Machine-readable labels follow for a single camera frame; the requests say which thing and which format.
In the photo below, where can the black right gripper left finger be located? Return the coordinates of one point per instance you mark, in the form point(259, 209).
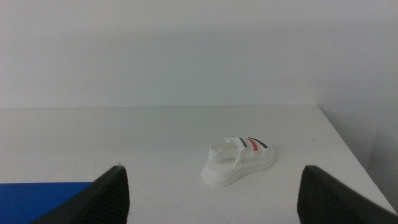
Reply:
point(105, 199)

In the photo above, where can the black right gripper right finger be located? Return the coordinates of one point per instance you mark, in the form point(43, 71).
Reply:
point(323, 202)

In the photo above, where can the white round container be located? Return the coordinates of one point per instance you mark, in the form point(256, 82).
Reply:
point(236, 168)

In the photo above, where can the blue rectangular mat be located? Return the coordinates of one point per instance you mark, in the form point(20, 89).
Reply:
point(34, 202)

